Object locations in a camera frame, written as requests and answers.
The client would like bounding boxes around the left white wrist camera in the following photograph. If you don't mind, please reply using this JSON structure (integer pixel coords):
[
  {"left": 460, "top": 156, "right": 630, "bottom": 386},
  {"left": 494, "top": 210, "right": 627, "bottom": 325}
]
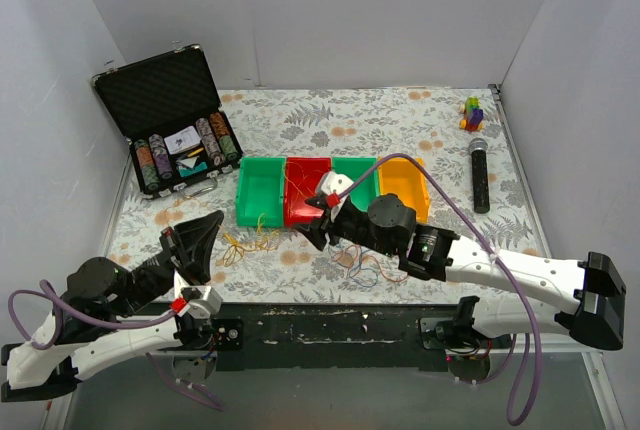
[{"left": 170, "top": 285, "right": 223, "bottom": 320}]

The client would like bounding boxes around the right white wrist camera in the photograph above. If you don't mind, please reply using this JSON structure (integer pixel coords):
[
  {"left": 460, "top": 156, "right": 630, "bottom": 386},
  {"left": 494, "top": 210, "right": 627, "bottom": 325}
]
[{"left": 316, "top": 170, "right": 353, "bottom": 220}]

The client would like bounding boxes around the right green bin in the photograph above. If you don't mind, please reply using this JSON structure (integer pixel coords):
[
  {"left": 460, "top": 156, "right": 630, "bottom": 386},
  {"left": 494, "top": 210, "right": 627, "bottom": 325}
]
[{"left": 332, "top": 157, "right": 379, "bottom": 212}]

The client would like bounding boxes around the left green bin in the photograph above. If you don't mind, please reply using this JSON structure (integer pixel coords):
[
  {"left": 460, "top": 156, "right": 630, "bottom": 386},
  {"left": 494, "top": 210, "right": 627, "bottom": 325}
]
[{"left": 236, "top": 157, "right": 286, "bottom": 228}]

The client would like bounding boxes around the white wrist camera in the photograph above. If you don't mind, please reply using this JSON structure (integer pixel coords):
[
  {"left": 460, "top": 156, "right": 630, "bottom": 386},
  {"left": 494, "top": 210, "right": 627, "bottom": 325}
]
[
  {"left": 170, "top": 285, "right": 223, "bottom": 320},
  {"left": 316, "top": 170, "right": 353, "bottom": 220}
]

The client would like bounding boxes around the orange wire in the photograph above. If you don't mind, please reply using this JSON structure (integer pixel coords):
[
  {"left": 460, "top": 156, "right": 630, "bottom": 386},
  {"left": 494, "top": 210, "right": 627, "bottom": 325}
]
[{"left": 329, "top": 242, "right": 416, "bottom": 286}]

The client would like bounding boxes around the floral table mat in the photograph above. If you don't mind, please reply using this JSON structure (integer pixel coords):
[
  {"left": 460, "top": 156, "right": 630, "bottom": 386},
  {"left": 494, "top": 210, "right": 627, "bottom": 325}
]
[{"left": 106, "top": 87, "right": 543, "bottom": 304}]

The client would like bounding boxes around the yellow wire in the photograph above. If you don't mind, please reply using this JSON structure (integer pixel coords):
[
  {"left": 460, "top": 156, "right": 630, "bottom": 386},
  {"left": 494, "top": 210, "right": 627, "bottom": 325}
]
[{"left": 164, "top": 159, "right": 331, "bottom": 266}]

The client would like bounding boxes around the black poker chip case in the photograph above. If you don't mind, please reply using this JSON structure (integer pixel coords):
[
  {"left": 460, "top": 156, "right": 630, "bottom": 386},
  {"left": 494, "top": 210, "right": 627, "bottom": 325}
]
[{"left": 91, "top": 44, "right": 243, "bottom": 199}]

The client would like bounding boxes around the orange bin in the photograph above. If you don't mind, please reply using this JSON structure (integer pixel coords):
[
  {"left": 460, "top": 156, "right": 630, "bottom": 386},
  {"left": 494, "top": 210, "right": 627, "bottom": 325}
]
[{"left": 377, "top": 158, "right": 430, "bottom": 224}]

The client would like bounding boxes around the green bin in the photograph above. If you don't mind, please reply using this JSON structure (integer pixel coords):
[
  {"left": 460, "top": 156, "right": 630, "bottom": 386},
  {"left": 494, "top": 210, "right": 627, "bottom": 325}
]
[
  {"left": 332, "top": 157, "right": 379, "bottom": 212},
  {"left": 236, "top": 157, "right": 286, "bottom": 228}
]

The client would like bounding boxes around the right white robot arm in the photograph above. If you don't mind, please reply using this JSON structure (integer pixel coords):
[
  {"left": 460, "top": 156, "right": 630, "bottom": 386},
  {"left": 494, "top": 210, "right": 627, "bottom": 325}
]
[{"left": 294, "top": 194, "right": 626, "bottom": 351}]

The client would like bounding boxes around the red bin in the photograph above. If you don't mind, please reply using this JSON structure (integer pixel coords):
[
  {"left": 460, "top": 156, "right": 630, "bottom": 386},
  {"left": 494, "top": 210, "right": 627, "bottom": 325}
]
[{"left": 283, "top": 157, "right": 331, "bottom": 227}]

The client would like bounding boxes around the black microphone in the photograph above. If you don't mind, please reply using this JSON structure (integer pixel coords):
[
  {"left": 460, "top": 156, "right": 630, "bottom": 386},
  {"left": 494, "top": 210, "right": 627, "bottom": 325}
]
[{"left": 468, "top": 138, "right": 490, "bottom": 214}]

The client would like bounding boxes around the purple cable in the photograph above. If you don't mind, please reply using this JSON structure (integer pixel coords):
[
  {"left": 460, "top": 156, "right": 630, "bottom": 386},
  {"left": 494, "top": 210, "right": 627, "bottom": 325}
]
[
  {"left": 327, "top": 153, "right": 545, "bottom": 426},
  {"left": 7, "top": 279, "right": 226, "bottom": 411}
]

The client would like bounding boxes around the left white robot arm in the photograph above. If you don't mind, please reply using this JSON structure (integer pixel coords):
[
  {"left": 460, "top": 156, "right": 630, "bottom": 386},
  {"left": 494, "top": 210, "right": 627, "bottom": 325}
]
[{"left": 1, "top": 210, "right": 224, "bottom": 403}]

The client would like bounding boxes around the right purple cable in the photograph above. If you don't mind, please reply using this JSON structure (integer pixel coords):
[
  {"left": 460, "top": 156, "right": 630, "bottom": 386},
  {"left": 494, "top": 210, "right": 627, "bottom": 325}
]
[{"left": 327, "top": 153, "right": 545, "bottom": 426}]

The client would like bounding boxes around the aluminium frame rail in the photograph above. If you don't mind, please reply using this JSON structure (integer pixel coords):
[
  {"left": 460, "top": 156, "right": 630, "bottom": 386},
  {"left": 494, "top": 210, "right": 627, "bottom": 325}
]
[{"left": 488, "top": 84, "right": 626, "bottom": 429}]

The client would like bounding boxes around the colourful toy block figure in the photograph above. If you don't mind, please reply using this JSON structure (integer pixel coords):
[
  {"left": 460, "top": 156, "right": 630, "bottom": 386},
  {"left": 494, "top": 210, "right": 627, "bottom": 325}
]
[{"left": 459, "top": 97, "right": 484, "bottom": 132}]

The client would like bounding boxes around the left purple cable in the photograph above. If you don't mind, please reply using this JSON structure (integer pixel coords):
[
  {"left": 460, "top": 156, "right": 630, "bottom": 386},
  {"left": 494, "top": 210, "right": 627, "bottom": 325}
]
[{"left": 7, "top": 279, "right": 226, "bottom": 411}]

